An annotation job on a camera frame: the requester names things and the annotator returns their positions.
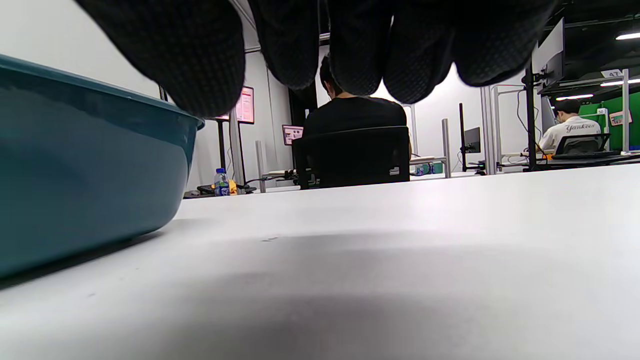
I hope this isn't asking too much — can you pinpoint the person's right hand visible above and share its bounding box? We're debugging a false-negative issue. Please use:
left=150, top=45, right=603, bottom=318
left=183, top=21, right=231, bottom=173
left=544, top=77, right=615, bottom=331
left=75, top=0, right=558, bottom=119

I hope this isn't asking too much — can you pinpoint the large teal basin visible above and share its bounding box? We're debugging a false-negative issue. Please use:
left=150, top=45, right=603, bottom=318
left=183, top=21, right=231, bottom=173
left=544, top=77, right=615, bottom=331
left=0, top=54, right=206, bottom=278

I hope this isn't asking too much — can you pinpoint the black monitor stand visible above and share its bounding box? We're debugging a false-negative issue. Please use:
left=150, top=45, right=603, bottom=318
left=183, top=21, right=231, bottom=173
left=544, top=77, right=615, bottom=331
left=217, top=120, right=227, bottom=173

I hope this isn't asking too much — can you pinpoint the small computer monitor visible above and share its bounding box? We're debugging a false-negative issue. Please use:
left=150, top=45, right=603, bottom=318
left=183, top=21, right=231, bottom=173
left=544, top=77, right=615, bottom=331
left=282, top=125, right=304, bottom=146

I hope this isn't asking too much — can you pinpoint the blue label water bottle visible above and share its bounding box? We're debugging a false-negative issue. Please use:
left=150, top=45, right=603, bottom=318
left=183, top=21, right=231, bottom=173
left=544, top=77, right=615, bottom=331
left=214, top=168, right=231, bottom=197

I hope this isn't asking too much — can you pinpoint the black office chair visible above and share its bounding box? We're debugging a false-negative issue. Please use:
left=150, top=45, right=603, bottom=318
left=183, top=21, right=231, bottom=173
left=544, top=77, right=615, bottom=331
left=292, top=126, right=412, bottom=190

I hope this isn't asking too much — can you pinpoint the small black monitor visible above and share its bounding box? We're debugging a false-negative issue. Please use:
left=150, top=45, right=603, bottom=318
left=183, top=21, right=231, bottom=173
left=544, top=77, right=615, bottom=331
left=462, top=126, right=482, bottom=155

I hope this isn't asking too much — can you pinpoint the black monitor pole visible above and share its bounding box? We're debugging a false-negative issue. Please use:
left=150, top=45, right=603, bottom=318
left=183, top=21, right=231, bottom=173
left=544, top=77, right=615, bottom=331
left=522, top=65, right=540, bottom=172

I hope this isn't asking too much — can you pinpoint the large grey monitor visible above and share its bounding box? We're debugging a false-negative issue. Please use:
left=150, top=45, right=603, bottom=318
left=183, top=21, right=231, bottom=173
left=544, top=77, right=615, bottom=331
left=531, top=17, right=567, bottom=93

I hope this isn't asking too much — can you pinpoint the black mesh chair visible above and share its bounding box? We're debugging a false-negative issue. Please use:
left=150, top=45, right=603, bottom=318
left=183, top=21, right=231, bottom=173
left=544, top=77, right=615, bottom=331
left=552, top=133, right=613, bottom=161

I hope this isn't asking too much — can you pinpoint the green backdrop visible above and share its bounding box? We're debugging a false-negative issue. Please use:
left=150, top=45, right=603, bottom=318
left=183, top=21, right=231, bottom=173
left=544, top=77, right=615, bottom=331
left=579, top=91, right=640, bottom=151

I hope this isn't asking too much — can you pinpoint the aluminium frame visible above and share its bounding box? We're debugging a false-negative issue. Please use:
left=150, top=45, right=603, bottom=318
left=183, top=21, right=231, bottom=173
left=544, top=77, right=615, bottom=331
left=229, top=32, right=452, bottom=193

